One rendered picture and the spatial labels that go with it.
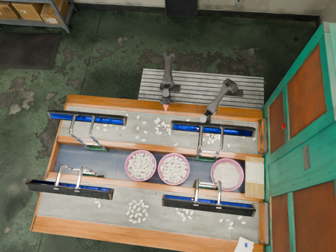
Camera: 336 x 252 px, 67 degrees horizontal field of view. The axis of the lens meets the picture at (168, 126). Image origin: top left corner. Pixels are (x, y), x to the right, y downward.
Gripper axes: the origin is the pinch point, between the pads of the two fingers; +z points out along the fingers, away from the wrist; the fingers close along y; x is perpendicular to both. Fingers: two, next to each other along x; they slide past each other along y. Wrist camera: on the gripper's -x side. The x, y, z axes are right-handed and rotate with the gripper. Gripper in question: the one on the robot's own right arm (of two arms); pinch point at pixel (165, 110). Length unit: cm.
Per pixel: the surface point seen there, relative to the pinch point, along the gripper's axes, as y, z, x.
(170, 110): 2.9, 2.4, 10.1
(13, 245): -151, 157, -19
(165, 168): 4.6, 43.7, -21.8
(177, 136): 11.7, 21.4, -2.6
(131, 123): -30.7, 15.2, 2.7
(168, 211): 11, 70, -44
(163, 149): 1.1, 30.6, -13.6
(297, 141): 86, -8, -65
